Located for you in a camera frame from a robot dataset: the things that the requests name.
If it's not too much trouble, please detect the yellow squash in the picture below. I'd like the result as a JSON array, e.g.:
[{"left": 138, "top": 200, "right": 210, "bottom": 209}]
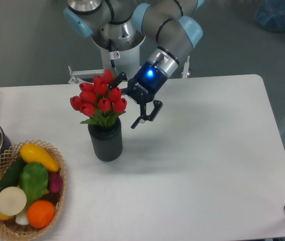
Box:
[{"left": 20, "top": 143, "right": 60, "bottom": 172}]

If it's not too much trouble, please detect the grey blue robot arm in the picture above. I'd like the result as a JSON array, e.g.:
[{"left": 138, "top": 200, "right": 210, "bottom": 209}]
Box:
[{"left": 63, "top": 1, "right": 204, "bottom": 129}]

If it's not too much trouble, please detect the dark grey ribbed vase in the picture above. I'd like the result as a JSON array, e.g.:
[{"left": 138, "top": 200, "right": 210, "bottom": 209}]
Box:
[{"left": 88, "top": 118, "right": 123, "bottom": 162}]

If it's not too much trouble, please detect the red tulip bouquet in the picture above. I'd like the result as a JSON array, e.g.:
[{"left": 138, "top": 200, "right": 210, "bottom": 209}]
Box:
[{"left": 70, "top": 69, "right": 127, "bottom": 129}]

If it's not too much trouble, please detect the dark green cucumber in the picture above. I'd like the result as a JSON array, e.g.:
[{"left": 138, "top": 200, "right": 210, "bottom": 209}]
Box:
[{"left": 0, "top": 156, "right": 26, "bottom": 192}]

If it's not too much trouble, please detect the orange fruit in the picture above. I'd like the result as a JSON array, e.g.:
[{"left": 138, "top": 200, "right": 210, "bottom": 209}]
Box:
[{"left": 27, "top": 200, "right": 55, "bottom": 228}]

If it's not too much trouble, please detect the blue plastic bag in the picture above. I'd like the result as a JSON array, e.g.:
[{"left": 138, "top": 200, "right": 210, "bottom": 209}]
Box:
[{"left": 255, "top": 1, "right": 285, "bottom": 32}]

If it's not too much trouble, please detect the green lettuce leaf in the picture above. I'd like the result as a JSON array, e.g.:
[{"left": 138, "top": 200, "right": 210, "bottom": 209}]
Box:
[{"left": 19, "top": 162, "right": 48, "bottom": 208}]

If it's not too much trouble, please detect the woven wicker basket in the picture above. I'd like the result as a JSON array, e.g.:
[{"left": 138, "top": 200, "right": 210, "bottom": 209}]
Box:
[{"left": 0, "top": 140, "right": 66, "bottom": 240}]

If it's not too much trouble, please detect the purple beet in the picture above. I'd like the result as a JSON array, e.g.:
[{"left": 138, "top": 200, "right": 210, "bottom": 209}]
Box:
[{"left": 47, "top": 173, "right": 63, "bottom": 193}]

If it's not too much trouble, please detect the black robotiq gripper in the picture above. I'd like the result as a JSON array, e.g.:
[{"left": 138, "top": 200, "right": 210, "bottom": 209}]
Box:
[{"left": 108, "top": 65, "right": 168, "bottom": 130}]

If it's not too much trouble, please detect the white round radish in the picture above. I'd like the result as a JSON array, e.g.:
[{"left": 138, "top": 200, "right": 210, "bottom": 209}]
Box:
[{"left": 0, "top": 186, "right": 27, "bottom": 216}]

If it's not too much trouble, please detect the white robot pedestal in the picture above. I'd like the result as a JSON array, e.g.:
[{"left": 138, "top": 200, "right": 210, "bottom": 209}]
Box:
[{"left": 67, "top": 25, "right": 191, "bottom": 84}]

